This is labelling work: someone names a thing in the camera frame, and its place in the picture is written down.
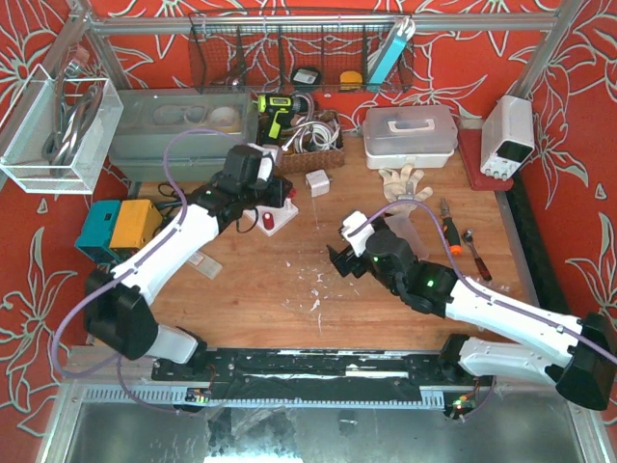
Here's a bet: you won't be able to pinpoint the clear tray of red parts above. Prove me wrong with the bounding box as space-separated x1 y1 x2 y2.
385 214 429 260

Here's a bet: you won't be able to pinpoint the red spring part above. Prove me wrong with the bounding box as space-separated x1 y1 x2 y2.
262 212 275 231

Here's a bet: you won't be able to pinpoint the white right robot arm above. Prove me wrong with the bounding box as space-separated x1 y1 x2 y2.
328 228 616 411

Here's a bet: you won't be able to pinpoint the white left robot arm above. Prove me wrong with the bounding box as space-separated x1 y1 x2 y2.
84 144 292 365

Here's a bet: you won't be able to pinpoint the woven wicker basket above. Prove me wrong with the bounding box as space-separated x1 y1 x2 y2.
276 110 345 176

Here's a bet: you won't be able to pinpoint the grey plastic toolbox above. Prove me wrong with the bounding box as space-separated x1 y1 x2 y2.
108 89 258 182

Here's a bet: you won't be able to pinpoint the white work gloves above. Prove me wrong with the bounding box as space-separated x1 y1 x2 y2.
378 163 434 204

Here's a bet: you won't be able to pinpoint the white cube power adapter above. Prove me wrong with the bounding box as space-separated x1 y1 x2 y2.
305 169 331 198

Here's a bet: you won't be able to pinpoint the white plastic storage box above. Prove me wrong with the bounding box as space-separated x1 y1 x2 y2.
362 105 458 170

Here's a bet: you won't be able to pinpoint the yellow teal soldering station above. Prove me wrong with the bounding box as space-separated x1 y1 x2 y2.
74 199 163 264

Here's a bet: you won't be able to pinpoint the red mat under supply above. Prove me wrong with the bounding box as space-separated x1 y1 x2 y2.
458 128 514 192

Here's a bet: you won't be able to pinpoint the yellow tape measure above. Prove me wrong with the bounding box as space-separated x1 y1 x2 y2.
339 70 363 92

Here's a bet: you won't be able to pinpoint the white bench power supply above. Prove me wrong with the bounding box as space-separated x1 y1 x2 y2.
480 95 535 181

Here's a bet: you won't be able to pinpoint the teal white book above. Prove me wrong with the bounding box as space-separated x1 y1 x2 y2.
366 16 416 91

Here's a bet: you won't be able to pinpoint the white peg base plate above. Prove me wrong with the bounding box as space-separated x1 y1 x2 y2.
244 198 299 236

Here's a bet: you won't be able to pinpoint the black power cable bundle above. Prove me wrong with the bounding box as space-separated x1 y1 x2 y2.
108 182 261 286

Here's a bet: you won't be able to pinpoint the green black cordless drill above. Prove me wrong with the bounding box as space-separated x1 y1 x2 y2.
256 94 314 145

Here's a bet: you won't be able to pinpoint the white coiled cable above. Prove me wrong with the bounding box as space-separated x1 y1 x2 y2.
293 123 341 153

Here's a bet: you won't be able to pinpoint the black wire wall basket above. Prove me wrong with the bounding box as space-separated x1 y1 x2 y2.
188 8 414 94

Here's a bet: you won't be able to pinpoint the clear acrylic wall bin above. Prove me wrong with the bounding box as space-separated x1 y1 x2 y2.
1 66 123 195

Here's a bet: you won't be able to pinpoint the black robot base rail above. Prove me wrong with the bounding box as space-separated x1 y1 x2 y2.
151 348 492 404

